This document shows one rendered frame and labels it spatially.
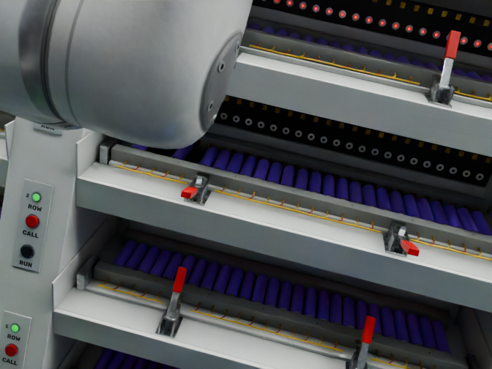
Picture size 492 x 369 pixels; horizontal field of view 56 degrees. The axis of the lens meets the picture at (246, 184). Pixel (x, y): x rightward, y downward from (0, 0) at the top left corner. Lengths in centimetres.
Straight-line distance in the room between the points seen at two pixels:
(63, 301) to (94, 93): 55
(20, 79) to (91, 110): 3
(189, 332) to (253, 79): 36
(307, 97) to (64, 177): 33
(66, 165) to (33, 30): 46
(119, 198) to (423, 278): 41
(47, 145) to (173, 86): 48
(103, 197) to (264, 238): 22
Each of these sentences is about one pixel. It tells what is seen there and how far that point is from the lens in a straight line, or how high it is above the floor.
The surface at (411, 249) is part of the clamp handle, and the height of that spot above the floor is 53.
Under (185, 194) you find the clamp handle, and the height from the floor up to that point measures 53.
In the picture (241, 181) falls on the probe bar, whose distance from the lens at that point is 63.
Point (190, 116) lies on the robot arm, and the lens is 19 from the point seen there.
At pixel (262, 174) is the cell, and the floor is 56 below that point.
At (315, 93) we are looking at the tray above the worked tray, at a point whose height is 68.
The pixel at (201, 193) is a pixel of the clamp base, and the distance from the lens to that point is 59.
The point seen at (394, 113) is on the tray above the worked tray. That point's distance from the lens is 59.
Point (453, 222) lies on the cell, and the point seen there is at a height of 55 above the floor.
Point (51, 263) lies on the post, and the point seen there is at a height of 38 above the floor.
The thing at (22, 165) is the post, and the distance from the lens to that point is 68.
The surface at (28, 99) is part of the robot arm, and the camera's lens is 21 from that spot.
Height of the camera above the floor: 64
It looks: 9 degrees down
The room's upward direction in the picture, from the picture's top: 13 degrees clockwise
